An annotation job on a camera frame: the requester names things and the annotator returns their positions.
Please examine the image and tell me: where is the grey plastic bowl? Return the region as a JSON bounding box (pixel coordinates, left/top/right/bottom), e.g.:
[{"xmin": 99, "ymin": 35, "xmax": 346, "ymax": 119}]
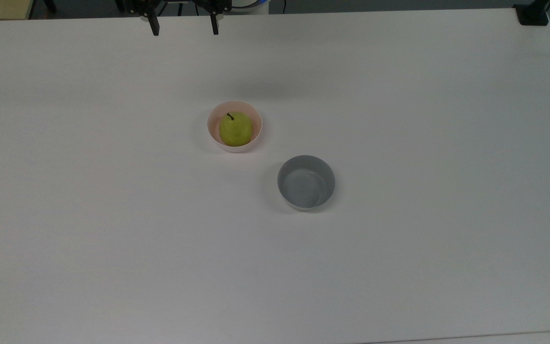
[{"xmin": 277, "ymin": 154, "xmax": 336, "ymax": 211}]

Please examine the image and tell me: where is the pink plastic bowl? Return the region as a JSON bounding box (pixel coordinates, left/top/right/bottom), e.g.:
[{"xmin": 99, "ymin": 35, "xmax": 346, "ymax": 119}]
[{"xmin": 207, "ymin": 100, "xmax": 263, "ymax": 153}]

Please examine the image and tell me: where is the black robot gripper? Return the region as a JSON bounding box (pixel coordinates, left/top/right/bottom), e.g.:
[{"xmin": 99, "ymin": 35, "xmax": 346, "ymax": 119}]
[{"xmin": 115, "ymin": 0, "xmax": 233, "ymax": 36}]

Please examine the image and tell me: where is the green pear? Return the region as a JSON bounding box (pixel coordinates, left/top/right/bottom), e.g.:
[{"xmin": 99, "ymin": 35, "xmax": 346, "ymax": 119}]
[{"xmin": 219, "ymin": 112, "xmax": 253, "ymax": 147}]

